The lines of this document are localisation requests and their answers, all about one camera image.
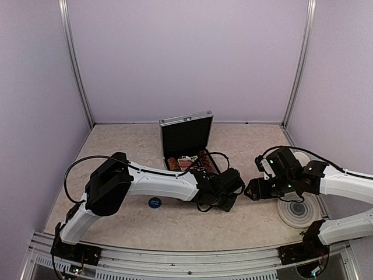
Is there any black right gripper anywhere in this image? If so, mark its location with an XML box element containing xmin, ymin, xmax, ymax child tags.
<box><xmin>244</xmin><ymin>174</ymin><xmax>295</xmax><ymax>201</ymax></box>

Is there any red playing card deck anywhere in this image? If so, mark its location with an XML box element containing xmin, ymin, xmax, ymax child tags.
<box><xmin>177</xmin><ymin>156</ymin><xmax>200</xmax><ymax>171</ymax></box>

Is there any aluminium poker chip case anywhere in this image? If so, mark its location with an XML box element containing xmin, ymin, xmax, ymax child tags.
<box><xmin>159</xmin><ymin>110</ymin><xmax>213</xmax><ymax>170</ymax></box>

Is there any blue round button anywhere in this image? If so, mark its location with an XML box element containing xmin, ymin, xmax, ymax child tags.
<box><xmin>148</xmin><ymin>197</ymin><xmax>162</xmax><ymax>209</ymax></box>

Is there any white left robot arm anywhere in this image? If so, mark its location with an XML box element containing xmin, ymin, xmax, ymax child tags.
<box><xmin>55</xmin><ymin>152</ymin><xmax>245</xmax><ymax>260</ymax></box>

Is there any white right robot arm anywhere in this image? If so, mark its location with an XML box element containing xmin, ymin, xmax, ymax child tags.
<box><xmin>244</xmin><ymin>145</ymin><xmax>372</xmax><ymax>259</ymax></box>

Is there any dark red chip row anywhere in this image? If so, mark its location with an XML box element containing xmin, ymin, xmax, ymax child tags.
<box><xmin>198</xmin><ymin>150</ymin><xmax>219</xmax><ymax>174</ymax></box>

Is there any grey striped plate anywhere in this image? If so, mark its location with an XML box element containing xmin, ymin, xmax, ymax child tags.
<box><xmin>277</xmin><ymin>198</ymin><xmax>321</xmax><ymax>229</ymax></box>

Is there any light blue mug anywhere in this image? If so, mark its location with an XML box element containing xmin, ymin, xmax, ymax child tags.
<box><xmin>294</xmin><ymin>152</ymin><xmax>309</xmax><ymax>162</ymax></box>

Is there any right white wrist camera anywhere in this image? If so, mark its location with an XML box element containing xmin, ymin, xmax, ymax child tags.
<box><xmin>254</xmin><ymin>155</ymin><xmax>276</xmax><ymax>180</ymax></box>

